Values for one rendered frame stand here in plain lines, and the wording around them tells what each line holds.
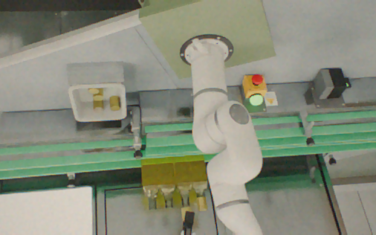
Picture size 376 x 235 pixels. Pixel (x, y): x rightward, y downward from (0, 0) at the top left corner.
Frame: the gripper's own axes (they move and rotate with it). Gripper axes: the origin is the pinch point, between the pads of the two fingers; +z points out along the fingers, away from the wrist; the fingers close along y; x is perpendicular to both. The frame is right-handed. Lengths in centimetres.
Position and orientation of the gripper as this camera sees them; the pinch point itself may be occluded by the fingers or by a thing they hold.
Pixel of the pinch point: (188, 219)
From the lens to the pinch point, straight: 161.2
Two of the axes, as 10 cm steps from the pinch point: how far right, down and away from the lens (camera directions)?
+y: 1.2, -4.8, -8.7
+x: -9.8, -1.8, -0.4
